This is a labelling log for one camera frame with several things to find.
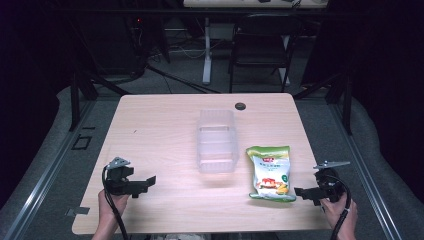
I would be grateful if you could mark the white table leg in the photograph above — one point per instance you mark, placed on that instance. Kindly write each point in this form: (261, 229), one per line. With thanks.
(207, 56)

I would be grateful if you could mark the person's right hand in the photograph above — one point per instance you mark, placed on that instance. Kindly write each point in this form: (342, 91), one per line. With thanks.
(343, 216)

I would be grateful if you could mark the green and white snack bag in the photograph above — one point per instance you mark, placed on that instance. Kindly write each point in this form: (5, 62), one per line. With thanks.
(270, 173)

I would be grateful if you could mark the black folding chair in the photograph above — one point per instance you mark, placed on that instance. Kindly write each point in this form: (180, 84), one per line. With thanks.
(260, 50)

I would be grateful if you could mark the grey tape strip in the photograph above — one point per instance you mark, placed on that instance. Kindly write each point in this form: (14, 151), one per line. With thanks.
(79, 211)

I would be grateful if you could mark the person's left hand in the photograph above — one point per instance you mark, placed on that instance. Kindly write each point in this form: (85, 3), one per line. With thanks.
(111, 208)

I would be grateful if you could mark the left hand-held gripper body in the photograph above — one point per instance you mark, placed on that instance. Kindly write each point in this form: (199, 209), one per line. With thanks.
(118, 181)

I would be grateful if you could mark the aluminium floor rail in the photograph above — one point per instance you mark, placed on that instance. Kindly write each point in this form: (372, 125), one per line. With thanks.
(363, 166)
(46, 170)

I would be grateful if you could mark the clear plastic storage box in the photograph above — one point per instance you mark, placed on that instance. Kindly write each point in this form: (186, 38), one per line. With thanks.
(217, 143)

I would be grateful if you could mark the round black table grommet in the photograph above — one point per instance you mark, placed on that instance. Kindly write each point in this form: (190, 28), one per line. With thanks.
(240, 106)

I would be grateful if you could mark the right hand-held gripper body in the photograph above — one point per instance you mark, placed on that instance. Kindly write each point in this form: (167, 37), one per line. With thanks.
(328, 186)

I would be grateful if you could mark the black metal frame stand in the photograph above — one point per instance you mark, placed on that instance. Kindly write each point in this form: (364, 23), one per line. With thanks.
(78, 96)
(340, 96)

